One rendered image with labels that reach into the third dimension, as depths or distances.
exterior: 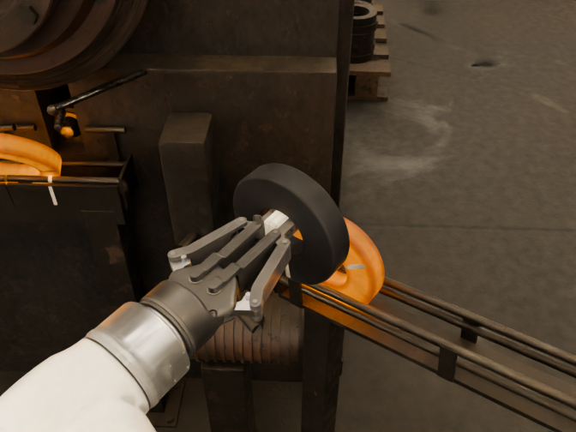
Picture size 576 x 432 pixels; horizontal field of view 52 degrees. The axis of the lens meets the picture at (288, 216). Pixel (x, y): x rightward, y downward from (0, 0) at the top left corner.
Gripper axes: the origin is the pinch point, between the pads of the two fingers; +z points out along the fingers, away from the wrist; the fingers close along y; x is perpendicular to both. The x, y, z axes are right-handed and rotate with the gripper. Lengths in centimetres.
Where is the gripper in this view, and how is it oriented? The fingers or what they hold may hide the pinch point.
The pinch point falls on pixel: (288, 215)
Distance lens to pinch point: 68.2
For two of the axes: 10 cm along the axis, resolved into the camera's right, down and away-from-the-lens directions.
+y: 8.0, 3.9, -4.6
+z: 6.0, -5.6, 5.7
